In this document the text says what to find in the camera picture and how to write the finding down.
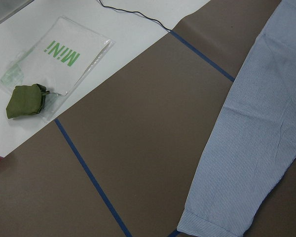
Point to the light blue striped shirt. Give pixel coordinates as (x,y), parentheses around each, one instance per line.
(253,141)

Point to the clear plastic MiNi bag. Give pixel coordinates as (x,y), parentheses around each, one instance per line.
(60,61)

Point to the folded green cloth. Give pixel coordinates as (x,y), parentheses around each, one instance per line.
(26,100)

